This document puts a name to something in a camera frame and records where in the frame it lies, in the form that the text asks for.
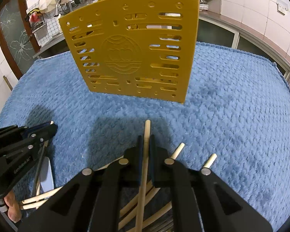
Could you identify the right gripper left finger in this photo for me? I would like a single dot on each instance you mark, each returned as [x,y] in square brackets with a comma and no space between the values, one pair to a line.
[91,200]

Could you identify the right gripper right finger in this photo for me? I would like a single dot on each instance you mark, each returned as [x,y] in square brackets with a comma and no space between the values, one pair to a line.
[200,200]

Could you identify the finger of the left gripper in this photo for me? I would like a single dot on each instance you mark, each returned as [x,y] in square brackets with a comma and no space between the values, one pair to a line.
[43,131]

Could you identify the kitchen counter with cabinets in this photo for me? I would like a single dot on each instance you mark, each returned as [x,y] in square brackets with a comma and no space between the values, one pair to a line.
[240,30]

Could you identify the person's left hand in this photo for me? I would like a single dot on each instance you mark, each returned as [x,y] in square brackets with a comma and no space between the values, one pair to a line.
[14,212]

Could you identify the white spoon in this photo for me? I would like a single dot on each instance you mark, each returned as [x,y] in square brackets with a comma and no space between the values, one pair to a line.
[46,176]

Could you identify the blue textured towel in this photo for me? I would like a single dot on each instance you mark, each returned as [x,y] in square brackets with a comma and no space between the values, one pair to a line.
[237,106]

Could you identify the brown glass door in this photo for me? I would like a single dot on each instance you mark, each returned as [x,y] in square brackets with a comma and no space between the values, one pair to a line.
[17,41]

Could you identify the yellow perforated utensil holder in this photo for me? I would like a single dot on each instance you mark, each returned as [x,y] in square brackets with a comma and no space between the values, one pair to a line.
[141,48]

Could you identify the white wall socket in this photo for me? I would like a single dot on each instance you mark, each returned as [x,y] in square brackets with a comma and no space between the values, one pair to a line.
[282,7]

